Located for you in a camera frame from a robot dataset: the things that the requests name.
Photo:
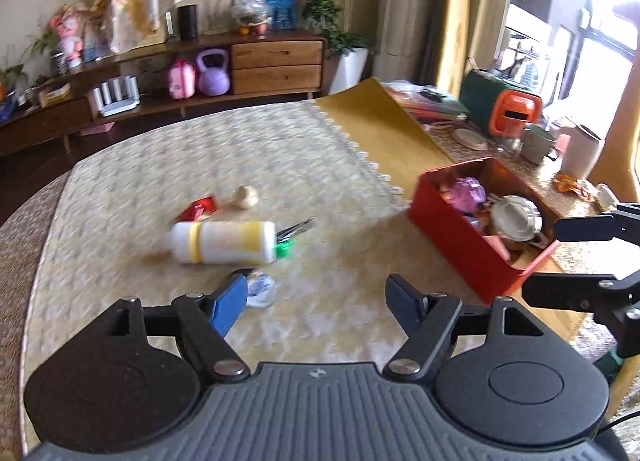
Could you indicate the white router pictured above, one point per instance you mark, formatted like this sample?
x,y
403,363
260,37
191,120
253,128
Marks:
x,y
117,98

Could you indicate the stack of books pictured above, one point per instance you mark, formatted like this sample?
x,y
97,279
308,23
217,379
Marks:
x,y
425,108

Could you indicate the clear plastic wrapper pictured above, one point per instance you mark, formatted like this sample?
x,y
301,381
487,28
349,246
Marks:
x,y
262,288

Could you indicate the red tin box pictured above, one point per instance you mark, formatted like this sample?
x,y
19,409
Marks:
x,y
450,241

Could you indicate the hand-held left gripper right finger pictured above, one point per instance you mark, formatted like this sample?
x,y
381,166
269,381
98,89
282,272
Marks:
x,y
405,306

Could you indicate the tall white mug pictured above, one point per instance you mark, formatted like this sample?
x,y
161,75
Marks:
x,y
582,153

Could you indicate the pink toy case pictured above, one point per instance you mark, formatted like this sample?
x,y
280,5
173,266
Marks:
x,y
181,82

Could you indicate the white lace tablecloth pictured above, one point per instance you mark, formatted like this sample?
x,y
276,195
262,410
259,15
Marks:
x,y
150,181

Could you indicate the green mug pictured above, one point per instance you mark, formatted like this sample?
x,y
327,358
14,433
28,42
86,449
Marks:
x,y
537,146

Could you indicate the purple kettlebell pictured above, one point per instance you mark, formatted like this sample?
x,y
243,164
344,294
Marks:
x,y
212,76

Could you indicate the yellow table mat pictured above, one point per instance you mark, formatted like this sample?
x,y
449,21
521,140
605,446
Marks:
x,y
380,131

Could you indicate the small glass jar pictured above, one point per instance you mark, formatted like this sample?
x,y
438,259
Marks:
x,y
607,197

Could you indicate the white bottle with yellow bands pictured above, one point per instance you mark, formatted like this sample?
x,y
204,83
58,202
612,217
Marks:
x,y
225,241

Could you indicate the clear glass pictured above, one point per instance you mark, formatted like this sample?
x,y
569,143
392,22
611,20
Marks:
x,y
509,141

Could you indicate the clear plastic bag with fruit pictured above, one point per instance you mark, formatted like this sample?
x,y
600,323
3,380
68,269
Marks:
x,y
250,13

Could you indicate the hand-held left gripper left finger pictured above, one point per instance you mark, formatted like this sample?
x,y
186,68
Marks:
x,y
227,303

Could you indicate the yellow curtain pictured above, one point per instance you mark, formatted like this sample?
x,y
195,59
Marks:
x,y
475,16

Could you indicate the tall potted green plant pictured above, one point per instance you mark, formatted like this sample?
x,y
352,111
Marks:
x,y
350,66

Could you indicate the purple toy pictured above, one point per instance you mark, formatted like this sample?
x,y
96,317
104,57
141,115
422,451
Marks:
x,y
467,193

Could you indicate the orange green tissue box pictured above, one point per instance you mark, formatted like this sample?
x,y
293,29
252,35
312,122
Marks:
x,y
480,96

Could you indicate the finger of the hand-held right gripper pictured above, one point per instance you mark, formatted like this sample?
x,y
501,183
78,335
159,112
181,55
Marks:
x,y
580,228
555,287

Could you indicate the wooden television cabinet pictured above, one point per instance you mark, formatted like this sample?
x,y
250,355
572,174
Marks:
x,y
277,66

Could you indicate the red small packet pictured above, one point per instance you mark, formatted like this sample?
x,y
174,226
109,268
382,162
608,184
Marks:
x,y
200,207

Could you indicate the black speaker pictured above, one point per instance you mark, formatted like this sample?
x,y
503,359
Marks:
x,y
188,22

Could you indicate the metal tweezers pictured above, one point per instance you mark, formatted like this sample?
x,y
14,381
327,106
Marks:
x,y
284,248

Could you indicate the pink doll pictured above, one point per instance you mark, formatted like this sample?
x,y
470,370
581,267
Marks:
x,y
67,36

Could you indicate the pink plastic spoon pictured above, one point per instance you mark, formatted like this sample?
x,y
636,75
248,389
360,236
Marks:
x,y
437,123

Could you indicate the small potted plant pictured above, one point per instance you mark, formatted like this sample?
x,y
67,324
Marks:
x,y
58,63

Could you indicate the orange snack wrapper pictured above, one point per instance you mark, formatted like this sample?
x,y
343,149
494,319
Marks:
x,y
572,185

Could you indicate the blue small item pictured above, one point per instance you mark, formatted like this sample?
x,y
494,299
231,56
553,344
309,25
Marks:
x,y
6,110

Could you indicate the cream ball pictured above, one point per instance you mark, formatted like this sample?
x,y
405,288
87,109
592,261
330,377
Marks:
x,y
246,197

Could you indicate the small wooden box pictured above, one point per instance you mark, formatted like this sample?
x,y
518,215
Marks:
x,y
54,95

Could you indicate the cream round lid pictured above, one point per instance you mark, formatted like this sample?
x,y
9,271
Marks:
x,y
470,139

